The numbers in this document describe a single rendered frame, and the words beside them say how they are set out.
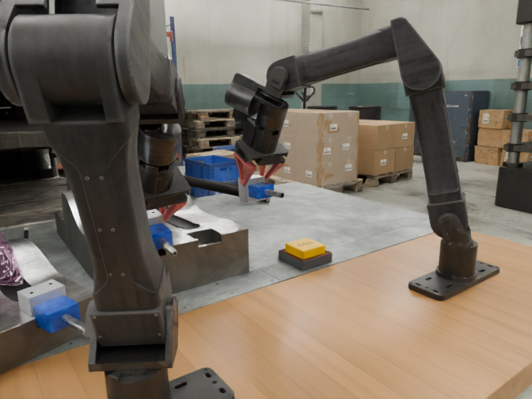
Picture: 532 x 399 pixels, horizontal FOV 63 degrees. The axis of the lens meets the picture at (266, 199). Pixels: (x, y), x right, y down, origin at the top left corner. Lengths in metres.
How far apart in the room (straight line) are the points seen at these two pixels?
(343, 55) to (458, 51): 7.60
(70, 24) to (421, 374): 0.53
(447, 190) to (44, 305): 0.65
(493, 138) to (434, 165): 6.72
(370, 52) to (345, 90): 8.96
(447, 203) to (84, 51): 0.64
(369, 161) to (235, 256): 4.66
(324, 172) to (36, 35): 4.46
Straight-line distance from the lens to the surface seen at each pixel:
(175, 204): 0.70
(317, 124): 4.64
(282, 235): 1.06
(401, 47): 0.78
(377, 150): 5.39
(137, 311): 0.44
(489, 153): 7.54
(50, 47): 0.33
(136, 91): 0.32
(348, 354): 0.63
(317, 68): 0.83
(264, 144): 0.89
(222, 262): 0.82
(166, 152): 0.62
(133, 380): 0.47
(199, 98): 7.99
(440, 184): 0.81
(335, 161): 4.80
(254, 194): 0.94
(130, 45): 0.31
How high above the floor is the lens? 1.14
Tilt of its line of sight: 14 degrees down
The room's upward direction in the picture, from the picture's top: 1 degrees counter-clockwise
